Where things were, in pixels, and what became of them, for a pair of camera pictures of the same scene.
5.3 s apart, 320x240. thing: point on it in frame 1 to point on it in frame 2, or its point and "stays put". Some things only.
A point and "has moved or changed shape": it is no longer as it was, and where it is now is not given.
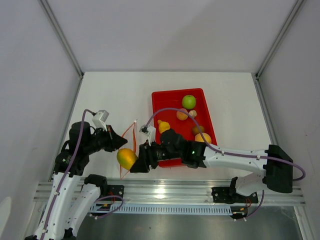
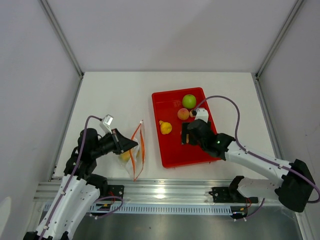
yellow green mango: [126, 158] has moved or changed shape
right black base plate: [228, 195] stays put
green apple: [189, 102] stays put
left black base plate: [115, 190] stays put
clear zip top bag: [127, 152] has moved or changed shape
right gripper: [141, 165] to [184, 132]
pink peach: [181, 115] stays put
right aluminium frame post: [280, 36] stays put
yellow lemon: [163, 126] stays put
